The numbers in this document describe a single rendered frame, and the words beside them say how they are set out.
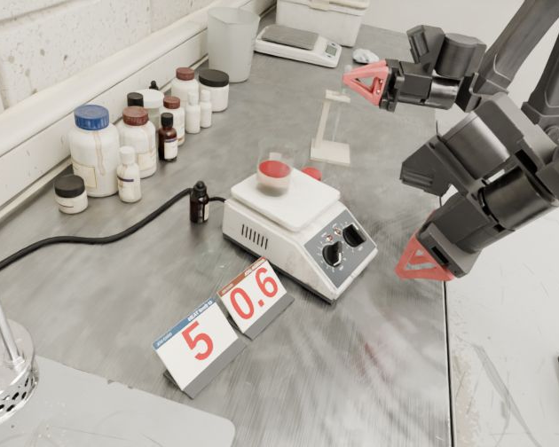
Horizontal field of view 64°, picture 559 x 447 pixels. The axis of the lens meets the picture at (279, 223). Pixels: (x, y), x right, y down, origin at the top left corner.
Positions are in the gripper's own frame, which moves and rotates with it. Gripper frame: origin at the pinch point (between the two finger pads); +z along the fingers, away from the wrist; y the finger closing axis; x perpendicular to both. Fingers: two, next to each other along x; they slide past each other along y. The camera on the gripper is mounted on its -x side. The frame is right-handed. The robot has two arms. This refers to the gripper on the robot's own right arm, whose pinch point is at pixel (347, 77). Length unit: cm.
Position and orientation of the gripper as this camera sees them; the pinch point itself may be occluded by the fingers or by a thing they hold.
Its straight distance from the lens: 87.7
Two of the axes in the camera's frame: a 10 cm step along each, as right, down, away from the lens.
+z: -9.9, -1.6, -0.1
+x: -1.3, 7.7, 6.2
